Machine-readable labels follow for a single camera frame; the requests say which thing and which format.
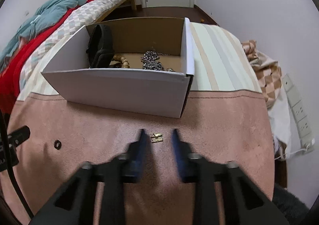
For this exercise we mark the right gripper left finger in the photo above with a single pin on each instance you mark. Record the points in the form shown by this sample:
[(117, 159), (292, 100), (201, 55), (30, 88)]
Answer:
[(74, 201)]

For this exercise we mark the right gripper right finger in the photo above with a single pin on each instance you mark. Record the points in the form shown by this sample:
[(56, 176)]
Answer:
[(224, 194)]

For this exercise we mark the gold hair clip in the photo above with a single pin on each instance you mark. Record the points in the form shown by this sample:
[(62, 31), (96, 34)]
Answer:
[(156, 137)]

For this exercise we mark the black fitness band watch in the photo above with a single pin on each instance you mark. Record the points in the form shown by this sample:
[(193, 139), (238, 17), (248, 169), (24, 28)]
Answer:
[(100, 50)]

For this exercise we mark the dark fluffy garment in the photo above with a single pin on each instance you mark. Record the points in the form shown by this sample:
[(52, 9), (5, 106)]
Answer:
[(290, 206)]

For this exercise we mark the checkered bed sheet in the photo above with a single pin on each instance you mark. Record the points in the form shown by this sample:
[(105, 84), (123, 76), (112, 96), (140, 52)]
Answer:
[(90, 13)]

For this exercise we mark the red blanket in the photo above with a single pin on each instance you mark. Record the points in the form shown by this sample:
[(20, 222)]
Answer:
[(9, 75)]

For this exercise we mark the pink striped table blanket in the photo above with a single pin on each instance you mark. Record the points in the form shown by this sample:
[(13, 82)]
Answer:
[(225, 119)]

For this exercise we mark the brown checkered cloth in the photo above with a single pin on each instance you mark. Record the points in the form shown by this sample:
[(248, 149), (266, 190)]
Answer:
[(267, 70)]

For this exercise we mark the teal quilt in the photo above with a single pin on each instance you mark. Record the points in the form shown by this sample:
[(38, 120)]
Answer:
[(45, 16)]

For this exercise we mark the white cardboard box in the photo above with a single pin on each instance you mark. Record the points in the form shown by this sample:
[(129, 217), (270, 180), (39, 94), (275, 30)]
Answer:
[(157, 82)]

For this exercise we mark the white wall power strip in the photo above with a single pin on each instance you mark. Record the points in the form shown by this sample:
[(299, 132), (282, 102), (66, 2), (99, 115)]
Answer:
[(299, 113)]

